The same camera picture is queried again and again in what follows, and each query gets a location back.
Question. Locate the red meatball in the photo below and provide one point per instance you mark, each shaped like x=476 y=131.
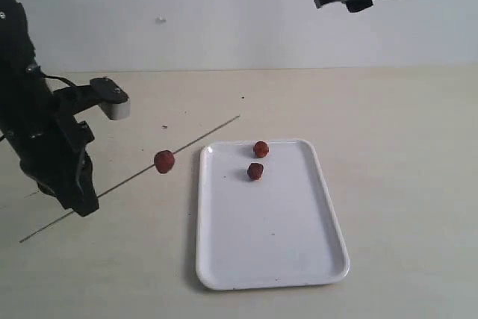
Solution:
x=255 y=171
x=164 y=161
x=261 y=149

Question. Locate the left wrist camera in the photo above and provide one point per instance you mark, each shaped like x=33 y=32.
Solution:
x=112 y=99

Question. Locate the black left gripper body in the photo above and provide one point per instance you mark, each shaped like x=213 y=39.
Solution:
x=51 y=145

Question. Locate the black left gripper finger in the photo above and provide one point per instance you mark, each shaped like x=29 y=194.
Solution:
x=80 y=195
x=49 y=192

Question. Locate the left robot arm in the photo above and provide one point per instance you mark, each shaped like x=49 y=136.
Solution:
x=18 y=65

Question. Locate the thin metal skewer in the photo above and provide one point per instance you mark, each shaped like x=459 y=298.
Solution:
x=133 y=176

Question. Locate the white rectangular plastic tray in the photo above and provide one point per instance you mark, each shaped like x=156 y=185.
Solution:
x=278 y=231

